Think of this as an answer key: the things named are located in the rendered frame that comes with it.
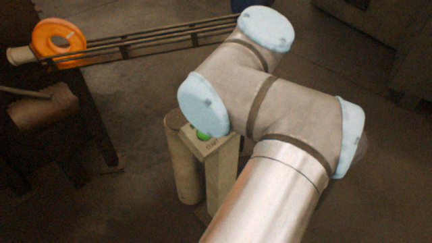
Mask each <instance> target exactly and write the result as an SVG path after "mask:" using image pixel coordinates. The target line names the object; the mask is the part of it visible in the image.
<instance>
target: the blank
mask: <svg viewBox="0 0 432 243"><path fill-rule="evenodd" d="M55 35H59V36H62V37H64V38H66V39H67V40H68V41H69V44H70V47H69V48H67V49H62V48H59V47H57V46H55V45H54V44H53V43H52V42H51V38H50V37H51V36H55ZM32 42H33V45H34V46H35V47H36V49H37V50H38V52H39V53H40V54H41V55H43V56H46V55H54V54H59V53H66V52H70V51H79V50H83V49H86V39H85V37H84V35H83V33H82V32H81V30H80V29H79V28H78V27H76V26H75V25H73V24H71V23H70V22H69V21H67V20H64V19H61V18H47V19H44V20H42V21H40V22H39V23H38V25H37V27H35V29H34V30H33V33H32ZM79 55H84V53H81V54H76V55H68V56H64V57H56V58H52V59H62V58H66V57H74V56H79ZM79 60H80V59H76V60H71V61H64V62H59V64H72V63H75V62H77V61H79Z"/></svg>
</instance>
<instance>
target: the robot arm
mask: <svg viewBox="0 0 432 243"><path fill-rule="evenodd" d="M293 40H294V30H293V28H292V25H291V24H290V23H289V22H288V19H287V18H286V17H285V16H283V15H282V14H280V13H277V12H276V11H275V10H273V9H271V8H268V7H263V6H252V7H249V8H247V9H245V10H244V11H243V12H242V15H241V16H240V17H239V18H238V25H236V28H235V30H234V31H233V32H232V33H231V34H230V35H229V36H228V37H227V38H226V39H225V41H224V42H223V43H222V44H221V45H220V46H219V47H218V48H217V49H215V50H214V51H213V52H212V53H211V54H210V55H209V56H208V57H207V58H206V59H205V60H204V62H203V63H202V64H201V65H200V66H199V67H198V68H197V69H196V70H194V71H193V72H190V73H189V74H188V75H187V76H188V77H187V78H186V80H185V81H184V83H183V84H182V85H181V86H180V88H179V90H178V102H179V105H180V109H181V110H182V112H183V114H184V115H185V116H186V118H187V119H188V121H189V122H190V123H191V124H192V125H193V126H194V127H195V128H197V129H198V130H200V131H201V132H202V133H204V134H206V135H207V136H212V137H215V138H219V137H222V136H227V135H228V134H229V132H230V130H231V131H233V132H235V133H239V134H241V135H243V136H245V137H247V138H249V139H251V140H253V141H255V142H257V143H256V145H255V146H254V150H253V154H252V156H251V158H250V159H249V161H248V163H247V164H246V166H245V167H244V170H243V171H242V173H241V174H240V176H239V178H238V179H237V180H236V181H235V183H234V185H233V186H232V189H231V190H230V192H229V194H228V195H227V197H226V198H225V200H224V202H223V203H222V205H221V206H220V208H219V210H218V212H217V214H215V216H214V218H213V219H212V221H211V222H210V224H209V226H208V227H207V230H206V231H205V233H204V234H203V236H202V238H201V239H200V241H199V242H198V243H300V242H301V240H302V237H303V235H304V233H305V231H306V227H307V225H308V223H309V221H310V219H311V216H312V214H313V211H314V210H315V206H316V204H317V201H318V199H319V197H321V194H322V192H323V190H324V189H325V188H326V187H327V184H328V182H329V180H330V178H333V179H337V178H342V177H344V175H345V174H346V172H347V170H348V168H349V166H350V163H351V161H352V158H353V156H354V154H355V151H356V148H357V144H358V140H359V139H360V135H361V132H362V131H363V128H364V123H365V113H364V111H363V110H362V109H361V108H360V107H359V106H357V105H354V103H351V102H348V101H345V100H343V98H341V97H339V96H335V97H333V96H331V95H328V94H325V93H323V92H319V91H316V90H313V89H310V88H307V87H304V86H301V85H297V84H295V83H294V82H290V81H288V80H284V79H282V78H278V77H275V76H273V75H271V74H272V73H273V71H274V69H275V68H276V67H277V65H278V64H279V63H280V61H281V59H282V58H283V56H284V55H285V54H286V52H287V51H289V50H290V45H291V44H292V42H293Z"/></svg>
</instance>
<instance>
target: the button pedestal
mask: <svg viewBox="0 0 432 243"><path fill-rule="evenodd" d="M190 124H191V123H190V122H188V123H187V124H186V125H185V126H183V127H182V128H180V133H179V137H180V138H181V139H182V140H183V141H184V143H185V144H186V145H187V146H188V148H189V149H190V150H191V152H192V153H193V154H194V155H195V156H196V157H197V158H198V160H199V161H200V162H203V161H205V176H206V191H207V200H206V201H205V202H204V203H203V204H202V205H201V206H199V207H198V208H197V210H195V211H194V212H193V213H194V215H196V216H197V217H198V218H199V219H200V220H201V221H202V222H203V223H204V225H205V226H206V227H208V226H209V224H210V222H211V221H212V219H213V218H214V216H215V214H217V212H218V210H219V208H220V206H221V205H222V203H223V202H224V200H225V198H226V197H227V195H228V194H229V192H230V190H231V189H232V186H233V185H234V183H235V181H236V171H237V170H238V157H239V150H240V137H241V134H239V133H235V132H233V131H231V130H230V132H229V134H228V135H227V136H222V137H219V138H215V137H212V136H211V137H210V138H209V139H208V140H202V139H200V138H199V137H198V129H197V128H194V129H193V130H192V128H191V127H190V126H189V125H190Z"/></svg>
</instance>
